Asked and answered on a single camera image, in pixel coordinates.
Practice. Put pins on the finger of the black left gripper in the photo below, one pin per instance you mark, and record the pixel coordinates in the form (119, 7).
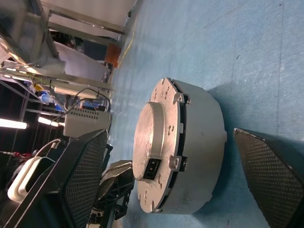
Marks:
(118, 169)
(121, 204)

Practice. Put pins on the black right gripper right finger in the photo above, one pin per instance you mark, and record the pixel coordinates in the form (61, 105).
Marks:
(273, 185)

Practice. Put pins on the silver motor housing copper windings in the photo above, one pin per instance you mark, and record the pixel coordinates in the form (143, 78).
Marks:
(204, 154)

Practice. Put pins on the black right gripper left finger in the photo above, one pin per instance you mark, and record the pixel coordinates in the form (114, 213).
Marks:
(80, 180)

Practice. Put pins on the small black clip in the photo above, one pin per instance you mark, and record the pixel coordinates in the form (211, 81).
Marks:
(129, 13)

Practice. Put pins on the white backdrop board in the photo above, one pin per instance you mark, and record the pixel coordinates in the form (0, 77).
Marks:
(95, 9)

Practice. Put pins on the white fluorescent light tube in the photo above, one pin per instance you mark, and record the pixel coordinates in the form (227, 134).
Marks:
(50, 121)
(12, 124)

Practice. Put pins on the silver motor end cover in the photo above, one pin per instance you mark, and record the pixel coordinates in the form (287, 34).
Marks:
(147, 133)

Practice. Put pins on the white side table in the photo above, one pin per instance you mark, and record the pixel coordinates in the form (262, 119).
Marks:
(80, 69)

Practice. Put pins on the white vented electronics box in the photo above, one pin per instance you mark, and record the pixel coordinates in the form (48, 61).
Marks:
(85, 123)

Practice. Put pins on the brown cardboard box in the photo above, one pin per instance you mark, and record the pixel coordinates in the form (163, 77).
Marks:
(113, 55)

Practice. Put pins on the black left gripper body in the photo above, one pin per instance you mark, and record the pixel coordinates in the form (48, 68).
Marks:
(102, 213)

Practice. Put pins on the blue plastic table cover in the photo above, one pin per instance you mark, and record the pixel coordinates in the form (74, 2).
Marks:
(237, 71)

